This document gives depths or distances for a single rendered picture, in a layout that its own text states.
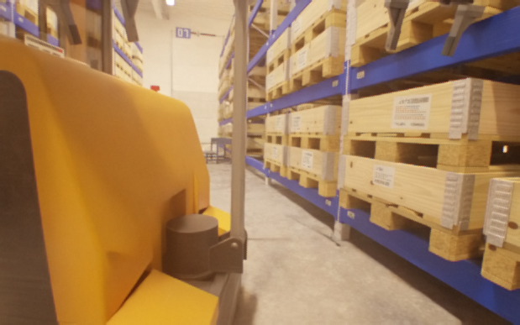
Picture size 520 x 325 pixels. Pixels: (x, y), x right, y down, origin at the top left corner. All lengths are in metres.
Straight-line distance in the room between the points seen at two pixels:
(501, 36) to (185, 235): 1.23
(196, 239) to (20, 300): 0.40
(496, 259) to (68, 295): 1.17
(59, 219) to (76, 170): 0.09
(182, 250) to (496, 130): 1.20
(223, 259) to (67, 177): 0.51
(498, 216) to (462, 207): 0.13
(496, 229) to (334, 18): 1.61
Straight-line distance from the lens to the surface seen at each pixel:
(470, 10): 0.72
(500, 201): 1.09
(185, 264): 0.85
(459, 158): 1.16
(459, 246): 1.23
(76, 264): 0.57
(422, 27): 1.51
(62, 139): 0.53
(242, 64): 0.79
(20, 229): 0.62
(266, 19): 6.19
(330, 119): 1.92
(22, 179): 0.59
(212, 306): 0.71
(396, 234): 1.50
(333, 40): 2.05
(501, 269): 1.14
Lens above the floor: 0.74
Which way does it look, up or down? 6 degrees down
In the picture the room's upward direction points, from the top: 2 degrees clockwise
